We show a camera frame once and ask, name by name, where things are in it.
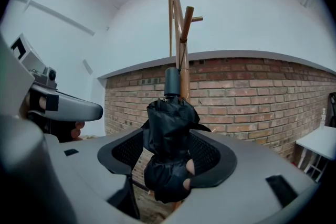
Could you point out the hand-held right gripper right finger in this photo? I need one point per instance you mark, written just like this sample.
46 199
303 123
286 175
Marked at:
249 178

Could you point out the black umbrella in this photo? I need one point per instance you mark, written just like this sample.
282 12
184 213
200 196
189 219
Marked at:
168 128

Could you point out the white folding table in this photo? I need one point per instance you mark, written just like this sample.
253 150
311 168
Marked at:
317 141

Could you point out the thin light wooden pole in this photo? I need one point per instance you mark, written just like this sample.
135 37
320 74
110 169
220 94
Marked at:
169 8

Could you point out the small clear bottle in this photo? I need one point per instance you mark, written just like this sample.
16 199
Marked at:
323 119

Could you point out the brown wooden coat rack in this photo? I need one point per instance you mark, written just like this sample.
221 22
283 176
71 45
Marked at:
183 65

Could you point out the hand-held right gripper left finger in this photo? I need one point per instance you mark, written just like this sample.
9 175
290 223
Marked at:
94 178

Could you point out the black bag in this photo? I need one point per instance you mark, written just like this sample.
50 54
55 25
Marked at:
332 110

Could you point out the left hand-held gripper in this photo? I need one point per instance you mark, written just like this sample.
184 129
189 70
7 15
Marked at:
39 78

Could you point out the person's left hand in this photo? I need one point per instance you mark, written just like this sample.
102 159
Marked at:
77 131

